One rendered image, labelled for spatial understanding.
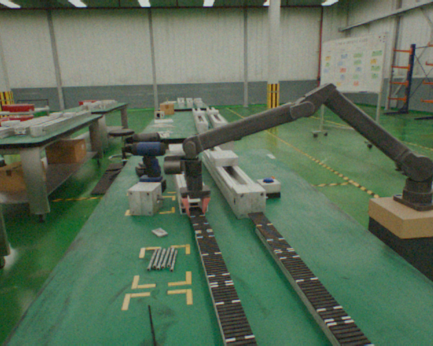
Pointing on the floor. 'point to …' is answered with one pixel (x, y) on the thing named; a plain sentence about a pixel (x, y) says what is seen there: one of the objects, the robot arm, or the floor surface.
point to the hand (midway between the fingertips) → (196, 213)
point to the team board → (354, 68)
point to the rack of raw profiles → (423, 84)
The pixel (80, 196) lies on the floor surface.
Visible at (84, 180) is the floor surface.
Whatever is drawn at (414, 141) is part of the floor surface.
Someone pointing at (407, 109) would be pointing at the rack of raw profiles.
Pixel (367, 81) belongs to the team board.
